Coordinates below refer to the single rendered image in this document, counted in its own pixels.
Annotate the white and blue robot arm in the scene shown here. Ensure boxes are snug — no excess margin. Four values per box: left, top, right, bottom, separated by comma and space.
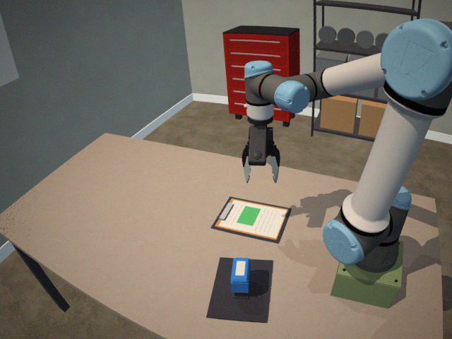
244, 18, 452, 273

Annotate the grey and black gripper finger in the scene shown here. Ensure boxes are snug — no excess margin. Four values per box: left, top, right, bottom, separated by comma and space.
242, 145, 251, 183
268, 145, 280, 183

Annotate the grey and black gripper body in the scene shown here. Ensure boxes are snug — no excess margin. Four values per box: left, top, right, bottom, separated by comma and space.
247, 116, 274, 157

